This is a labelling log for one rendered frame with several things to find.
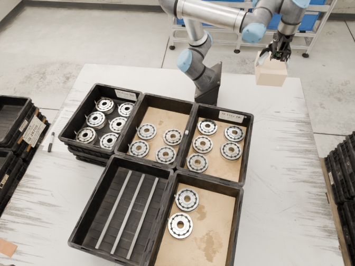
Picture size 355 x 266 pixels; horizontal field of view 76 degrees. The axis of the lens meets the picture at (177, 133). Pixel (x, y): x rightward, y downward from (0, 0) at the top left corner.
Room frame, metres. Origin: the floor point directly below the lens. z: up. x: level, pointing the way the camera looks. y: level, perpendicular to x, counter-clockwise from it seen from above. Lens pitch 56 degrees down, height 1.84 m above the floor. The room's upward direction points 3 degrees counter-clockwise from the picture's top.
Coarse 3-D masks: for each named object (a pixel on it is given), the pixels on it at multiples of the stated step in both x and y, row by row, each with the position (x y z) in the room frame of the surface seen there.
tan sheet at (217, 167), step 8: (200, 120) 0.76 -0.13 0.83; (216, 136) 0.65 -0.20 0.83; (216, 144) 0.61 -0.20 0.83; (240, 144) 0.60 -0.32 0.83; (192, 152) 0.57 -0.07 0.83; (216, 152) 0.56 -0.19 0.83; (208, 160) 0.51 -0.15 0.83; (216, 160) 0.51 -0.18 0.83; (224, 160) 0.51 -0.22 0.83; (240, 160) 0.51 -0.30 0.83; (208, 168) 0.47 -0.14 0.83; (216, 168) 0.47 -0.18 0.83; (224, 168) 0.47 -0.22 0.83; (232, 168) 0.47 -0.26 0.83; (216, 176) 0.43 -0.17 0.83; (224, 176) 0.43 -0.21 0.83; (232, 176) 0.42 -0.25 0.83
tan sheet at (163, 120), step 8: (152, 112) 0.84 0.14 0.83; (160, 112) 0.83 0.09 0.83; (168, 112) 0.83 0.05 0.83; (176, 112) 0.83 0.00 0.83; (144, 120) 0.78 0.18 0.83; (152, 120) 0.78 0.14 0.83; (160, 120) 0.78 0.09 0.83; (168, 120) 0.77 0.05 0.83; (176, 120) 0.77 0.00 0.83; (184, 120) 0.77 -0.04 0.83; (160, 128) 0.72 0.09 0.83; (168, 128) 0.72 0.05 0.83; (176, 128) 0.72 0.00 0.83; (184, 128) 0.71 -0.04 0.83; (136, 136) 0.68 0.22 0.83; (160, 136) 0.67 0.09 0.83; (152, 144) 0.62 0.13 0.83; (160, 144) 0.62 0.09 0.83; (128, 152) 0.58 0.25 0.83; (152, 152) 0.58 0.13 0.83; (176, 152) 0.57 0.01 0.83
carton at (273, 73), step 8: (264, 64) 0.86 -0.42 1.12; (272, 64) 0.85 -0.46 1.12; (280, 64) 0.85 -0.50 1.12; (256, 72) 0.86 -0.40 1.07; (264, 72) 0.80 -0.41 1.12; (272, 72) 0.80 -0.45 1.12; (280, 72) 0.80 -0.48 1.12; (256, 80) 0.82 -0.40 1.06; (264, 80) 0.79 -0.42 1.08; (272, 80) 0.79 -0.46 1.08; (280, 80) 0.78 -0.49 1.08
